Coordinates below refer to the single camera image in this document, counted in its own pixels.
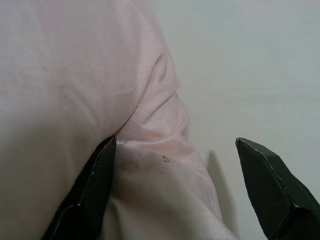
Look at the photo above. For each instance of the pink pillow with red flowers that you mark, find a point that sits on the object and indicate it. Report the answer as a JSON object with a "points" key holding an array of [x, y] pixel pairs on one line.
{"points": [[75, 75]]}

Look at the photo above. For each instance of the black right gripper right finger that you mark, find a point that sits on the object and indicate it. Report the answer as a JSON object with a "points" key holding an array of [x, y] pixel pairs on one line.
{"points": [[270, 195]]}

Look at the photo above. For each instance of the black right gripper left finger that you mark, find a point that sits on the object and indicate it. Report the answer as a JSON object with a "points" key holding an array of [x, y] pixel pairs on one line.
{"points": [[90, 195]]}

